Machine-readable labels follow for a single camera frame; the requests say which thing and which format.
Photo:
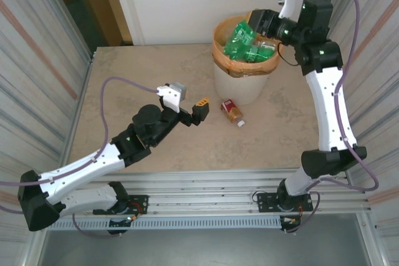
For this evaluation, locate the aluminium rail base frame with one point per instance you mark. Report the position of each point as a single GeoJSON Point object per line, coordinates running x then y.
{"type": "Point", "coordinates": [202, 185]}

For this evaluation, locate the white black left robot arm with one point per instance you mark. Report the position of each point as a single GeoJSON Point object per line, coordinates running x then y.
{"type": "Point", "coordinates": [87, 166]}

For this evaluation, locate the green plastic bottle yellow cap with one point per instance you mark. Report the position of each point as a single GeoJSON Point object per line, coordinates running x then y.
{"type": "Point", "coordinates": [262, 54]}
{"type": "Point", "coordinates": [240, 38]}

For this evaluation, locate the white plastic bin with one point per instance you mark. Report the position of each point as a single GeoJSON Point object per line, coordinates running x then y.
{"type": "Point", "coordinates": [237, 88]}

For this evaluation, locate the amber bottle red label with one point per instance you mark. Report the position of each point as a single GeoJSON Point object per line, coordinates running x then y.
{"type": "Point", "coordinates": [230, 110]}

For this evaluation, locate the orange plastic bin liner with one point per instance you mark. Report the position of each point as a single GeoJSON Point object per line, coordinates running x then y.
{"type": "Point", "coordinates": [223, 34]}

